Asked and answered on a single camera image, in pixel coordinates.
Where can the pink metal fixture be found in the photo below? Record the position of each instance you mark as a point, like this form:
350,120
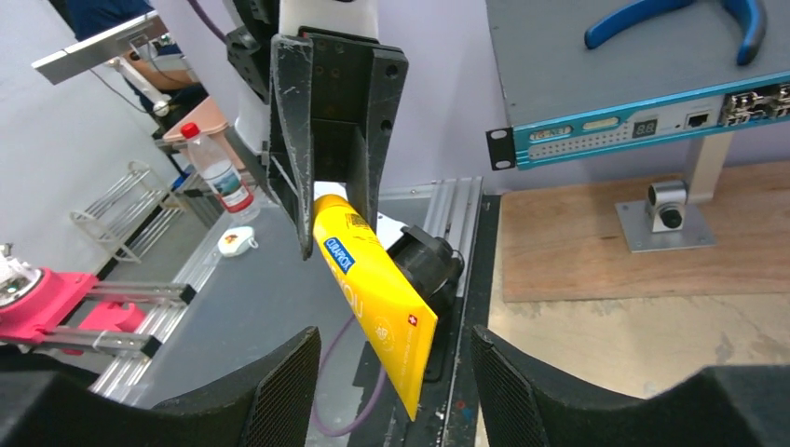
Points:
76,312

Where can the yellow toothpaste tube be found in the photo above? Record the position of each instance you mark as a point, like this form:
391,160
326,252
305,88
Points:
397,322

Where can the silver metal plate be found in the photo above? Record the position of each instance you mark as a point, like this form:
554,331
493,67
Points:
98,49

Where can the grey metal bracket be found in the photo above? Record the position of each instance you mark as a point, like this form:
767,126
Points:
669,218

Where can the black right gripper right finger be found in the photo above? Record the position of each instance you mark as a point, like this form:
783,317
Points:
528,402

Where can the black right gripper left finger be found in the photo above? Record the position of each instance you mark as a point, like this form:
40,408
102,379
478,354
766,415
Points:
265,403

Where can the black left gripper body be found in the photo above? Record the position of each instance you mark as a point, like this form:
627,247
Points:
339,88

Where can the light wooden board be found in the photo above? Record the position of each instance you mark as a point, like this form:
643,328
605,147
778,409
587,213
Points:
592,241

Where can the clear plastic water bottle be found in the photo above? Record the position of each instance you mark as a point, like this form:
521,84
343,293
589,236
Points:
215,167

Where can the small white round device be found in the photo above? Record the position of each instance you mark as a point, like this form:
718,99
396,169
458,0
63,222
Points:
237,240

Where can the white wire rack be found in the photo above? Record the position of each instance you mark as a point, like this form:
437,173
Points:
132,215

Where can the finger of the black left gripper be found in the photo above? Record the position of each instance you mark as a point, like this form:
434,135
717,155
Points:
385,83
291,171

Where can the dark grey box blue edge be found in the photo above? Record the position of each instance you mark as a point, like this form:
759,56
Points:
668,78

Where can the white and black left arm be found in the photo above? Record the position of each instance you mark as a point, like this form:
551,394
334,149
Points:
250,138

